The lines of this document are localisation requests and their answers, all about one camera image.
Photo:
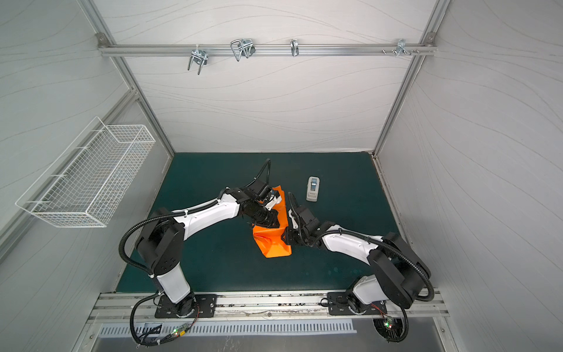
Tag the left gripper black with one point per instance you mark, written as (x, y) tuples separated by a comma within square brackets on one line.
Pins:
[(267, 216)]

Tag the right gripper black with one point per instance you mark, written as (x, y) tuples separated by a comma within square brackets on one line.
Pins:
[(297, 226)]

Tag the orange wrapping paper sheet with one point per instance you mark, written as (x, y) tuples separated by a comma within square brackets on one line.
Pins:
[(271, 240)]

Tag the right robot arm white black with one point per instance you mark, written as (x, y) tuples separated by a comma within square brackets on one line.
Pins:
[(398, 274)]

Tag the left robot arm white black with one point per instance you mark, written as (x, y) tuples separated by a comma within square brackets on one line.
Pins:
[(155, 245)]

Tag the green table mat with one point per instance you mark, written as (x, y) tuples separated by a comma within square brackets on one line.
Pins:
[(225, 257)]

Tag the white vent strip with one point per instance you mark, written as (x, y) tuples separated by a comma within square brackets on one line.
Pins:
[(236, 328)]

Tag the metal u-bolt clamp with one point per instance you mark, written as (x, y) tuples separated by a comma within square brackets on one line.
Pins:
[(242, 48), (199, 59)]

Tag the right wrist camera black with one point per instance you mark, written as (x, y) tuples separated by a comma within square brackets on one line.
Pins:
[(301, 218)]

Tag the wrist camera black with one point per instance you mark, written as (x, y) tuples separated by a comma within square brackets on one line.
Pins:
[(260, 189), (301, 218)]

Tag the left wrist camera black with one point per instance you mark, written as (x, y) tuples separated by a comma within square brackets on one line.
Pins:
[(260, 189)]

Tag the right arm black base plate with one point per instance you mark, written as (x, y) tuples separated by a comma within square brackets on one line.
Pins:
[(342, 303)]

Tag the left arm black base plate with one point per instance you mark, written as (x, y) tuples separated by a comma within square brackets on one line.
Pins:
[(202, 305)]

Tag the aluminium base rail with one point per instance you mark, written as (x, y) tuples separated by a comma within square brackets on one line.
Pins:
[(247, 305)]

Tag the white wire basket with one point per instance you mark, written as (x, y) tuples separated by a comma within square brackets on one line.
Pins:
[(84, 185)]

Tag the aluminium cross rail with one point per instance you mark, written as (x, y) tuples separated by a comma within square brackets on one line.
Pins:
[(262, 50)]

